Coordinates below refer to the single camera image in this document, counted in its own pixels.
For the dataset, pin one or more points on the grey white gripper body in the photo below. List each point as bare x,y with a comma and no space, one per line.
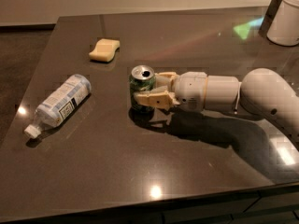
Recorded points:
191,90

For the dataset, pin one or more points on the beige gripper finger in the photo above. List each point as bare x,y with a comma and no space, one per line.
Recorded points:
166,79
159,97

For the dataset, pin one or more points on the green soda can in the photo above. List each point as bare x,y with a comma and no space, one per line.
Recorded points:
142,78

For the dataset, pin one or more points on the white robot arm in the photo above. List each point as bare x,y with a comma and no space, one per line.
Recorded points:
261,94

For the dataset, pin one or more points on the yellow sponge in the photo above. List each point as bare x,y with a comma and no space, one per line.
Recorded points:
104,50

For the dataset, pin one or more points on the clear plastic water bottle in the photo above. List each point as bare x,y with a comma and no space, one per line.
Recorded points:
55,109

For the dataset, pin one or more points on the white cylindrical canister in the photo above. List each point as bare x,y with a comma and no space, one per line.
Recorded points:
284,29

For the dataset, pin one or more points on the black flat panel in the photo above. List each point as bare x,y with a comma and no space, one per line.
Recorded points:
269,16

